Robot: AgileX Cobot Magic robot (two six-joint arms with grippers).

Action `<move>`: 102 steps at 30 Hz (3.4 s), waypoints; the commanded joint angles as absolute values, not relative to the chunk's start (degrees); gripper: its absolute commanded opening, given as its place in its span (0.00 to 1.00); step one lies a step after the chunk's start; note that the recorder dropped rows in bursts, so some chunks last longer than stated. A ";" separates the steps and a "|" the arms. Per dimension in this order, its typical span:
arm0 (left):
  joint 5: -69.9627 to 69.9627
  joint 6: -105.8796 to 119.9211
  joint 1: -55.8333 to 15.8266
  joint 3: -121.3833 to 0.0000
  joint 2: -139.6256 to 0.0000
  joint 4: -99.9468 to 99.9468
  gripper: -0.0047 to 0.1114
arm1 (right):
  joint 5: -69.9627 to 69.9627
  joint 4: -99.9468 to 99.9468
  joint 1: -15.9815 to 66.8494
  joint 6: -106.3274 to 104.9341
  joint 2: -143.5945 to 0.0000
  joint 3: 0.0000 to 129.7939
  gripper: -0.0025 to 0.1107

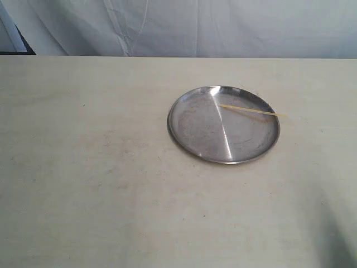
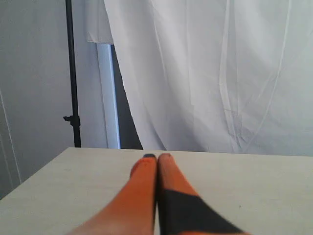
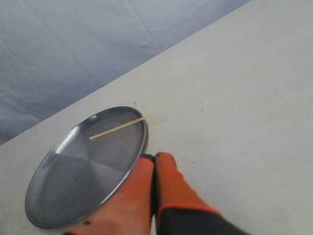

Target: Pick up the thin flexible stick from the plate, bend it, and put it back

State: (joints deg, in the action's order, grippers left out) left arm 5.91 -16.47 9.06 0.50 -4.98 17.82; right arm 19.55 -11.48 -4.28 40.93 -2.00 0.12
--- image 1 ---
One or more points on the round silver metal plate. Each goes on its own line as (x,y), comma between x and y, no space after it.
(226,136)

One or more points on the white backdrop cloth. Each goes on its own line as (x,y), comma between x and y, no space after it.
(198,29)

